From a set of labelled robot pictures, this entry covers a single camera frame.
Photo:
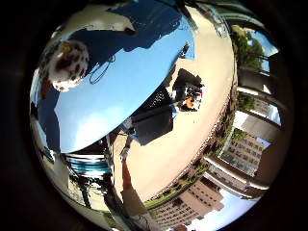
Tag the beige building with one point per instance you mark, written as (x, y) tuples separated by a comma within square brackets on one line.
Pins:
[(189, 202)]

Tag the spotted white plush toy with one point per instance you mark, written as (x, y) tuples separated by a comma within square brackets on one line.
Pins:
[(65, 65)]

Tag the person's leg in beige trousers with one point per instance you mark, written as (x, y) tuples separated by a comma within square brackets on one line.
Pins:
[(134, 199)]

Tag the green tree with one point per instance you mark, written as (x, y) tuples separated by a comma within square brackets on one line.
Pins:
[(247, 48)]

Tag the black box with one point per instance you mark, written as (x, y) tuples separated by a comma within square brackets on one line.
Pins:
[(154, 123)]

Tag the grey windowed building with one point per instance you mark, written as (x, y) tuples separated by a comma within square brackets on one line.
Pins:
[(243, 150)]

